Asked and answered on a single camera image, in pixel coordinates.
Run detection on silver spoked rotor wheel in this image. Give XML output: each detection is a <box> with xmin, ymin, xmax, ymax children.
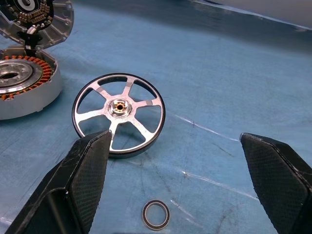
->
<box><xmin>72</xmin><ymin>72</ymin><xmax>166</xmax><ymax>159</ymax></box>

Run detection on grey motor stator copper windings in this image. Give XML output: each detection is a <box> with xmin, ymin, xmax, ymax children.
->
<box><xmin>0</xmin><ymin>46</ymin><xmax>61</xmax><ymax>120</ymax></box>

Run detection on motor cover with circuit board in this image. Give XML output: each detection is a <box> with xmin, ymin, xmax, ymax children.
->
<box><xmin>0</xmin><ymin>0</ymin><xmax>75</xmax><ymax>51</ymax></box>

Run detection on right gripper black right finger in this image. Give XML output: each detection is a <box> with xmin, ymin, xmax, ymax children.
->
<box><xmin>239</xmin><ymin>132</ymin><xmax>312</xmax><ymax>234</ymax></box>

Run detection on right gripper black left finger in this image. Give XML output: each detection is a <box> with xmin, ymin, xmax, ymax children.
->
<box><xmin>4</xmin><ymin>130</ymin><xmax>113</xmax><ymax>234</ymax></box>

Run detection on small black bearing ring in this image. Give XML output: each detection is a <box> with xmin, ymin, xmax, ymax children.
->
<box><xmin>142</xmin><ymin>199</ymin><xmax>171</xmax><ymax>229</ymax></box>

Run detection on blue plastic table sheet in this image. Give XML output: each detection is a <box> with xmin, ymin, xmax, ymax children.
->
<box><xmin>0</xmin><ymin>0</ymin><xmax>312</xmax><ymax>234</ymax></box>

